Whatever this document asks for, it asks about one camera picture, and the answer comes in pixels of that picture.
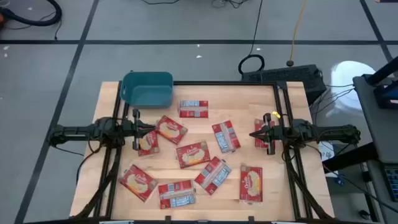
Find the black computer case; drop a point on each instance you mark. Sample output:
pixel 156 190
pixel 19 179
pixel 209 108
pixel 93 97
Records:
pixel 280 76

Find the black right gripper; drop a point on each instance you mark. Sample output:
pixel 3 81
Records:
pixel 281 133

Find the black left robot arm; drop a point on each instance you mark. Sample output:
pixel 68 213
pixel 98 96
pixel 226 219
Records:
pixel 77 132

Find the black pole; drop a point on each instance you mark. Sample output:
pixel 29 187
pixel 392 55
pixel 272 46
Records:
pixel 384 70

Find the black cart support beam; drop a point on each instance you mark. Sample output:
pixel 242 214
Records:
pixel 348 157

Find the yellow tag on gripper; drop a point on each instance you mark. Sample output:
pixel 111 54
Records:
pixel 275 115

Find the white round stool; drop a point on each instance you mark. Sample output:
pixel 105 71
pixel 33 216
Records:
pixel 345 77

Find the black aluminium table frame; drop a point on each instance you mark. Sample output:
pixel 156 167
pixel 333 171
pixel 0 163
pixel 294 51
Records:
pixel 224 83

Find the white paper sheet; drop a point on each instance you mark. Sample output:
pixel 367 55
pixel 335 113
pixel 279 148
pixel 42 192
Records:
pixel 326 152

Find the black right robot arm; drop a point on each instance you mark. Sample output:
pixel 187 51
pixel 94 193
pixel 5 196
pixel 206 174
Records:
pixel 335 133

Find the grey equipment cart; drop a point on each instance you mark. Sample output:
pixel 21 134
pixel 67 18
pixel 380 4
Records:
pixel 379 130

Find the dark blue device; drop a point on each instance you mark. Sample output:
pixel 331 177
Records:
pixel 387 96

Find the small blue tag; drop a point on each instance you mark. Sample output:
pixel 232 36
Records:
pixel 340 181

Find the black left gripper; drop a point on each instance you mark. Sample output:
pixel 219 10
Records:
pixel 127 128

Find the small black device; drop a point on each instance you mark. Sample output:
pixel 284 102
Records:
pixel 363 214

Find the teal plastic basket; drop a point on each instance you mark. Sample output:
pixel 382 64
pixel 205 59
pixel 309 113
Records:
pixel 146 93

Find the black table clamp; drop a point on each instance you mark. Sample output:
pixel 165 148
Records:
pixel 168 219
pixel 251 219

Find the dark keyboard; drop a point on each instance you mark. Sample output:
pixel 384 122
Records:
pixel 392 183

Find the red popcorn bag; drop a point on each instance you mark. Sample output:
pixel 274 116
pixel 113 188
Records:
pixel 150 144
pixel 192 155
pixel 138 183
pixel 193 109
pixel 177 194
pixel 251 184
pixel 259 143
pixel 226 137
pixel 213 175
pixel 171 129

